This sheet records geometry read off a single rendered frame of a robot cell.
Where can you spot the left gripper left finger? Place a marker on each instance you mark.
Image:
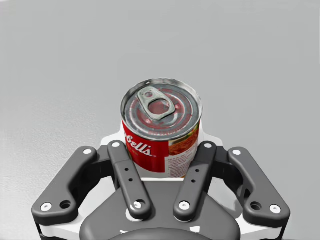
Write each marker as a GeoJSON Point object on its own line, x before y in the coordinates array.
{"type": "Point", "coordinates": [75, 175]}

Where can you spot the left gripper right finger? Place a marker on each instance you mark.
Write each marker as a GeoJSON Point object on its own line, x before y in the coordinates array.
{"type": "Point", "coordinates": [245, 175]}

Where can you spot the red and white can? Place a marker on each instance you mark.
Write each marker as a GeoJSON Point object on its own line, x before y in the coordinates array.
{"type": "Point", "coordinates": [160, 125]}

